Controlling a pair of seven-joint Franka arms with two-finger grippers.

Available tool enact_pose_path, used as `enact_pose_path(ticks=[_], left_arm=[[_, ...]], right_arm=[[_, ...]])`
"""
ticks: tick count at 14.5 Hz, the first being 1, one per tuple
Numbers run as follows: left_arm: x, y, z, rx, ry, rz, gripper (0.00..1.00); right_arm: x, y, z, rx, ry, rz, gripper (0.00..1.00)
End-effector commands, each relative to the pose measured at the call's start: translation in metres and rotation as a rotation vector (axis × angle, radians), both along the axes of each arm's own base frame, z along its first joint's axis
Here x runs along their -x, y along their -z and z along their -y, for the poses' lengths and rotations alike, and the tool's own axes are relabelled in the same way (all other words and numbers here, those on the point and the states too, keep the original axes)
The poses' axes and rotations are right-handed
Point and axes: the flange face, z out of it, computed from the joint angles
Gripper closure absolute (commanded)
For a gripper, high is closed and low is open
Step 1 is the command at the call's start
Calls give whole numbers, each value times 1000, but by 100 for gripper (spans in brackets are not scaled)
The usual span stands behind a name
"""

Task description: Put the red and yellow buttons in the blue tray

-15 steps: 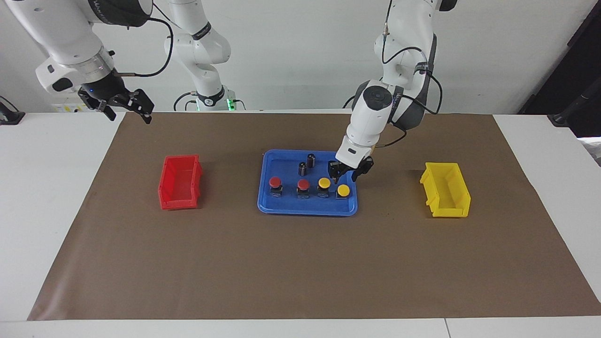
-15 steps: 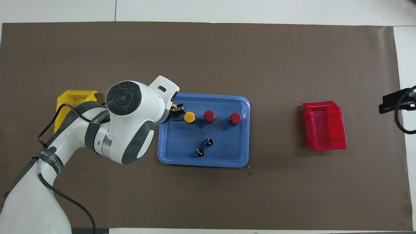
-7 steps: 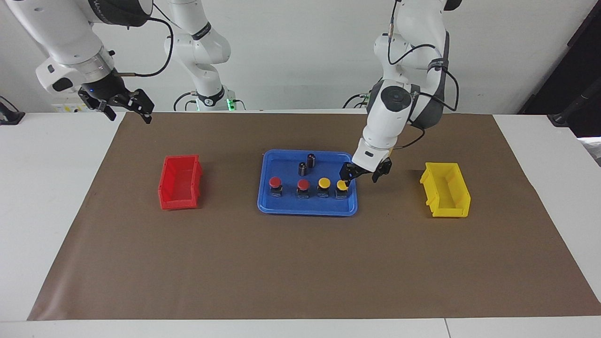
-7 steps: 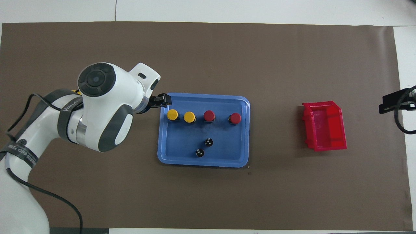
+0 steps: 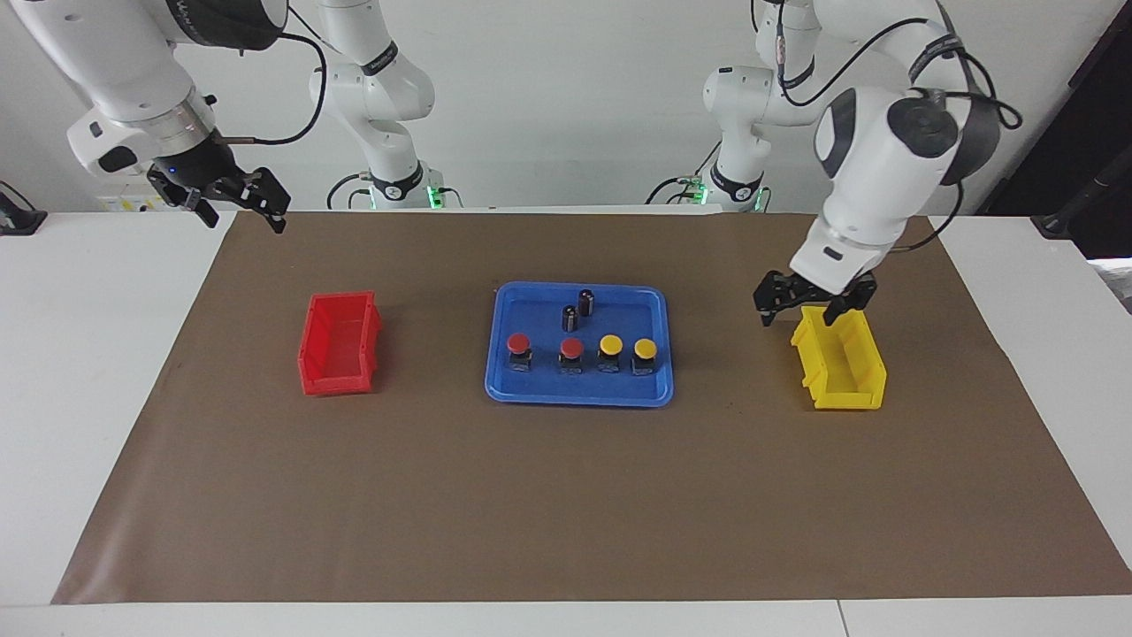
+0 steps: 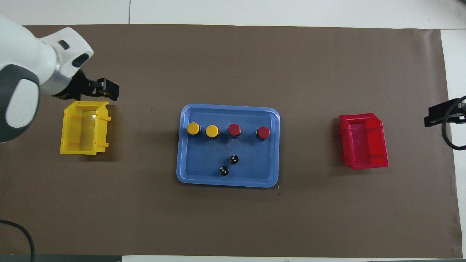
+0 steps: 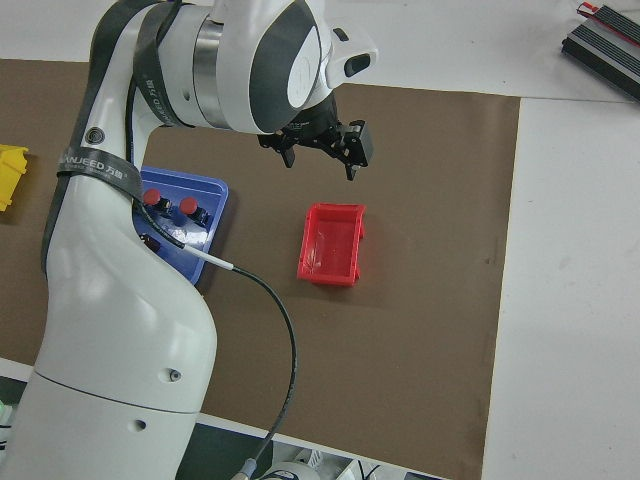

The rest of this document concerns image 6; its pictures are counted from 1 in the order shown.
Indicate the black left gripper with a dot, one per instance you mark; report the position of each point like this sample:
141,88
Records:
78,89

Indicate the yellow push button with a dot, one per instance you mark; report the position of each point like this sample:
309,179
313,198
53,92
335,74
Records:
193,128
212,131

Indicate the red push button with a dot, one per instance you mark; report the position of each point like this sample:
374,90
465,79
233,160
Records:
234,129
263,132

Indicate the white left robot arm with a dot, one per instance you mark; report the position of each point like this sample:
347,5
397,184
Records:
22,54

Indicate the blue plastic tray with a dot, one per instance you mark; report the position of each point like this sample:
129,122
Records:
204,160

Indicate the yellow plastic bin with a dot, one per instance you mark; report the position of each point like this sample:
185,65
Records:
69,145

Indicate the red plastic bin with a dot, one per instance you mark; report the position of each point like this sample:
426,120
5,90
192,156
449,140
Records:
366,142

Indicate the brown paper table mat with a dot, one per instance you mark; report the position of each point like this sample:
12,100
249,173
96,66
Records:
145,218

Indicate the small black cylinder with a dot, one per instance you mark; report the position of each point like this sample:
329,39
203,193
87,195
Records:
224,171
234,159

